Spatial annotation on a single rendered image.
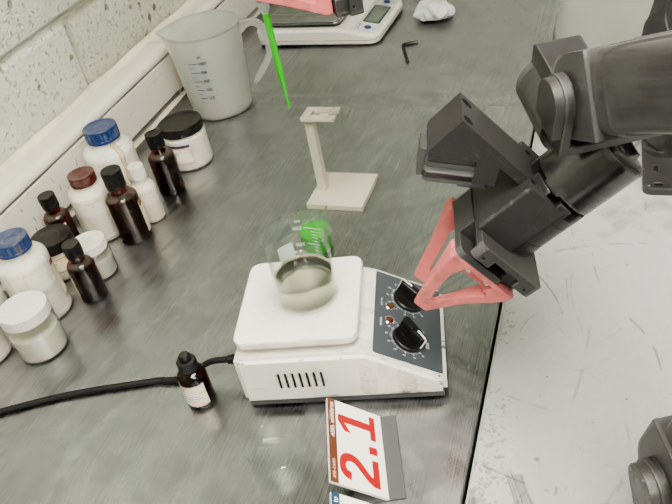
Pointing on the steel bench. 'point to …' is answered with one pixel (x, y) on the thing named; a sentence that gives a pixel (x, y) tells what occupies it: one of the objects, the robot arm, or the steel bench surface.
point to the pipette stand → (342, 200)
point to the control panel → (385, 285)
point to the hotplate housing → (336, 367)
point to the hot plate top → (257, 322)
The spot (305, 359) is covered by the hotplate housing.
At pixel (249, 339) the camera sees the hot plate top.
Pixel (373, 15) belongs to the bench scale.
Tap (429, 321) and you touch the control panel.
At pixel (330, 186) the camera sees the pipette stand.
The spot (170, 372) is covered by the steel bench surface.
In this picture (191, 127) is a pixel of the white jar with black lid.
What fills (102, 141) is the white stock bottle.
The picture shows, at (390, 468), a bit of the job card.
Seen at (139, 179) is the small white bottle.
